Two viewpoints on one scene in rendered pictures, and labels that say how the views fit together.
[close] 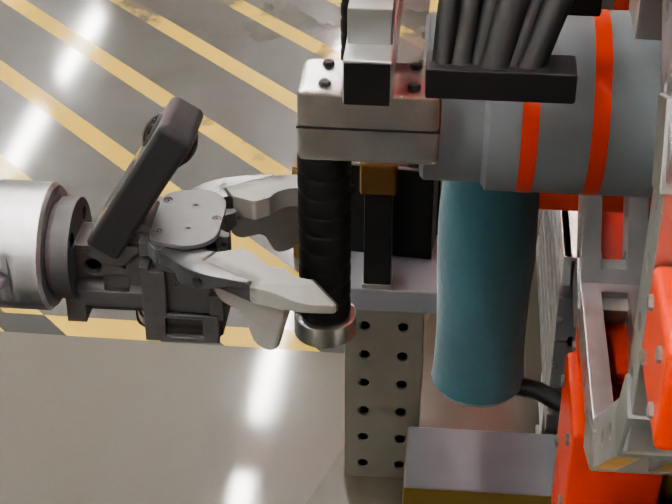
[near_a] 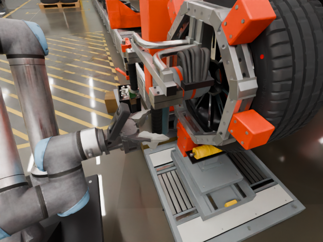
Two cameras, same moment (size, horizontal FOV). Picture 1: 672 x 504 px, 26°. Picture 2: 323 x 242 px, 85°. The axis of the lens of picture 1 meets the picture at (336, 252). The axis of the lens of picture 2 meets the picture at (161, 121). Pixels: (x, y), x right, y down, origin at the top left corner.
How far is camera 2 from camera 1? 0.49 m
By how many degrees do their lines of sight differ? 21
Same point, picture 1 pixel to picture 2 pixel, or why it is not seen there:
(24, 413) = not seen: hidden behind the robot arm
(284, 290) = (158, 138)
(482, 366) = (164, 128)
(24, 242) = (94, 144)
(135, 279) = (119, 142)
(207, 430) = not seen: hidden behind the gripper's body
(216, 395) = not seen: hidden behind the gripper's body
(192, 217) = (129, 127)
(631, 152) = (199, 90)
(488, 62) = (196, 80)
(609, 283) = (181, 110)
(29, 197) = (91, 133)
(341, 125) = (163, 101)
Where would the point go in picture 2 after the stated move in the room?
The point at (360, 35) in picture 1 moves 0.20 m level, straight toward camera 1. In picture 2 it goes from (166, 80) to (211, 127)
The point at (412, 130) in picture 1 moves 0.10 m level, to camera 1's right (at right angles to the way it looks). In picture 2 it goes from (178, 98) to (206, 90)
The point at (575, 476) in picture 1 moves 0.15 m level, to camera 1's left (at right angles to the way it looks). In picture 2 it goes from (188, 143) to (161, 153)
